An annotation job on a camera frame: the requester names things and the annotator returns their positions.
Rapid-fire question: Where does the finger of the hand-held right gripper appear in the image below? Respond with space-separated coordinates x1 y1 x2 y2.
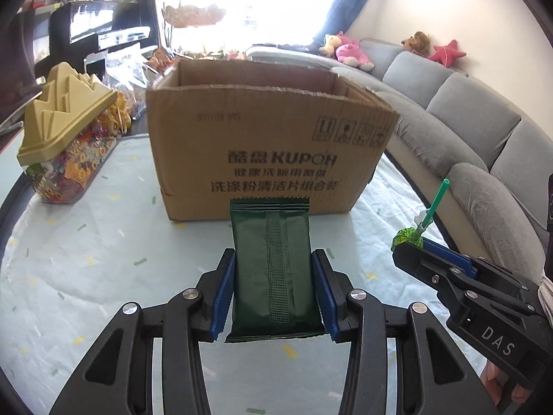
421 239 537 302
392 243 468 313

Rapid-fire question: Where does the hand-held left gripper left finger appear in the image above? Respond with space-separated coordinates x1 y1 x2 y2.
49 248 236 415

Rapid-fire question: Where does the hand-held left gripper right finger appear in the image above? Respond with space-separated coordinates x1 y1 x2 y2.
312 249 504 415

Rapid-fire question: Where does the green lollipop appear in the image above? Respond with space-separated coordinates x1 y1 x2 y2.
391 179 451 253

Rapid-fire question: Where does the dark green snack packet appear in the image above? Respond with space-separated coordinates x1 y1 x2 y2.
225 197 327 343

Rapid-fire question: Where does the brown cardboard box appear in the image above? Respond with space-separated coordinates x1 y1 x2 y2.
146 58 401 223

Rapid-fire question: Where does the person's right hand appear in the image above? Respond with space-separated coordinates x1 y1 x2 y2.
479 354 535 406

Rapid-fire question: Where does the light printed tablecloth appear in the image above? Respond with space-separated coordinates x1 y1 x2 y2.
0 132 491 415

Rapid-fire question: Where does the grey curved sofa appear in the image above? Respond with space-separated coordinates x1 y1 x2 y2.
246 38 553 269

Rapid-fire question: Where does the red star plush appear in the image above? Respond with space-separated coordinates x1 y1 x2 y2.
428 39 467 66

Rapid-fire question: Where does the brown plush toy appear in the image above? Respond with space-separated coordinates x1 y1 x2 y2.
401 31 433 57

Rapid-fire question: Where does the clear candy jar yellow lid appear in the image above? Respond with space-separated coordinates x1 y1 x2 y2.
17 63 119 204

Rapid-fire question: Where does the pink plush toy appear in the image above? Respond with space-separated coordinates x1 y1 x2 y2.
336 31 374 70

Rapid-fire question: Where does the yellow plush bear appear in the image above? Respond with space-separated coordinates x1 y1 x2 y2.
319 34 342 57

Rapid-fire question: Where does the clear plastic snack bag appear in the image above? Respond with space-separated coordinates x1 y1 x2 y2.
104 45 174 122

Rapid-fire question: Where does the dark blue curtain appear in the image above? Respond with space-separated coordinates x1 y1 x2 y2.
134 0 157 48

